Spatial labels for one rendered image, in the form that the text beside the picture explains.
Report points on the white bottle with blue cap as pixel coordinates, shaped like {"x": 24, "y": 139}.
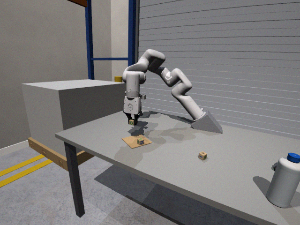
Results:
{"x": 285, "y": 181}

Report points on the tan flat mat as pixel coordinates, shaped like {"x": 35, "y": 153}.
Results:
{"x": 131, "y": 141}

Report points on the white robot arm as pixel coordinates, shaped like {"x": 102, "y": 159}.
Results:
{"x": 151, "y": 60}

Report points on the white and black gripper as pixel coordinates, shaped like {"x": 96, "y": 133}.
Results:
{"x": 133, "y": 105}

